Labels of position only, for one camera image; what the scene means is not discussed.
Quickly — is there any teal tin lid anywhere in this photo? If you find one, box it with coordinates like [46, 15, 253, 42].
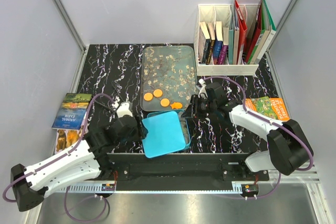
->
[141, 110, 186, 159]

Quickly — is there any floral glass tray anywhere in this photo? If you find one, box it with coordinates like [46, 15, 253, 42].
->
[140, 46, 198, 112]

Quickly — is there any orange fish cookie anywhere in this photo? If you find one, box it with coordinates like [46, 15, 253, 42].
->
[170, 102, 183, 110]

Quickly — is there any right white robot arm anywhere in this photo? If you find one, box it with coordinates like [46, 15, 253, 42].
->
[182, 82, 313, 180]

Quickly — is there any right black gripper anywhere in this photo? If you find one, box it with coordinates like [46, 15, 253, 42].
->
[181, 94, 217, 120]

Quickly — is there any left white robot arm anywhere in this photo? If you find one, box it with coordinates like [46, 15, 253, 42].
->
[11, 115, 148, 212]

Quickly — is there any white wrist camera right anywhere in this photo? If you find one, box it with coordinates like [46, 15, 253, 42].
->
[197, 79, 208, 99]

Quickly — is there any teal cookie tin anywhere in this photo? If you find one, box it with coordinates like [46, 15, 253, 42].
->
[146, 110, 192, 154]

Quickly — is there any orange treehouse book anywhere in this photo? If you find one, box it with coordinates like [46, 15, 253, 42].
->
[245, 97, 290, 121]

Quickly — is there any book under Animal Farm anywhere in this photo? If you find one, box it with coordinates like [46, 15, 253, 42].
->
[52, 116, 85, 154]

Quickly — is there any orange round cookie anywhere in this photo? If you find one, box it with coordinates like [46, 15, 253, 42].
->
[153, 89, 163, 98]
[143, 92, 153, 101]
[160, 98, 170, 107]

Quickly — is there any red folder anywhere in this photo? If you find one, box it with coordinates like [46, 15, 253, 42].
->
[235, 0, 247, 65]

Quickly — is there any white book organizer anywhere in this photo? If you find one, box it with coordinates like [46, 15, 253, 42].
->
[194, 4, 259, 76]

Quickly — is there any green folder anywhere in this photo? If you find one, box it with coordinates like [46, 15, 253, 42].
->
[245, 0, 277, 65]

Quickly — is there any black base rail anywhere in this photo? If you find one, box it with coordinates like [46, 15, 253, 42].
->
[99, 153, 269, 193]

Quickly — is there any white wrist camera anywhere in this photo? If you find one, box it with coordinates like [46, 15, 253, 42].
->
[197, 79, 208, 99]
[112, 101, 133, 118]

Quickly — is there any blue paperback book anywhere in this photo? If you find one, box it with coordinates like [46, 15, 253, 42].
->
[213, 21, 223, 65]

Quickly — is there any purple paperback book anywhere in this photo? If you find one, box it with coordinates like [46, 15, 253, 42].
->
[217, 27, 229, 65]

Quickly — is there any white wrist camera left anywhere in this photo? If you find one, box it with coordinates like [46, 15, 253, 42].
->
[112, 101, 133, 118]

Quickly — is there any teal folder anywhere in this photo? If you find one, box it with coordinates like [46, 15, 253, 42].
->
[228, 4, 235, 65]

